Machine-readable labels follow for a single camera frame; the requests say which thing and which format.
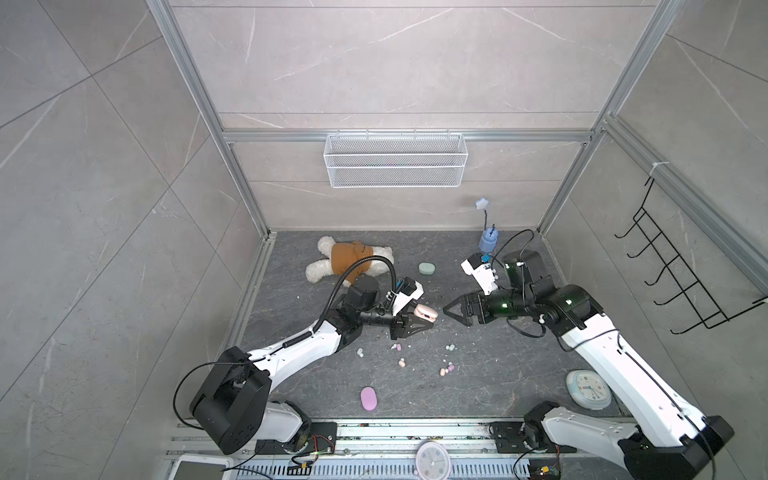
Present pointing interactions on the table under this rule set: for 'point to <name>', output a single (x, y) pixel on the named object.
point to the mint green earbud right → (452, 347)
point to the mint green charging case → (427, 268)
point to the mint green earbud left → (360, 352)
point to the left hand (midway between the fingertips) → (429, 314)
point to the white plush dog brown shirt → (344, 255)
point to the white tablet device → (202, 467)
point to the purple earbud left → (399, 347)
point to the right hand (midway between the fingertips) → (455, 304)
